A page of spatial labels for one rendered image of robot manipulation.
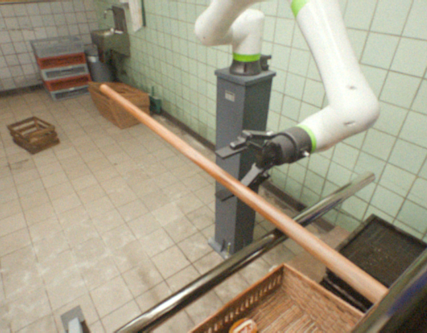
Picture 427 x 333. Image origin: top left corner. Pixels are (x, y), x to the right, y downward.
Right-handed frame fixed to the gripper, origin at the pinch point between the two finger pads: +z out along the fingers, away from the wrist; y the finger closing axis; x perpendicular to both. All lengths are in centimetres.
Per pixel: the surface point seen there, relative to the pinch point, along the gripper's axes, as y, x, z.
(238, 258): 2.3, -18.4, 11.0
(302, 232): -1.0, -22.6, 0.0
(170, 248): 120, 80, -20
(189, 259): 120, 65, -26
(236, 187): -0.6, -5.8, 0.9
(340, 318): 48, -28, -24
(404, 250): 40, -28, -57
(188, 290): 2.3, -18.4, 21.5
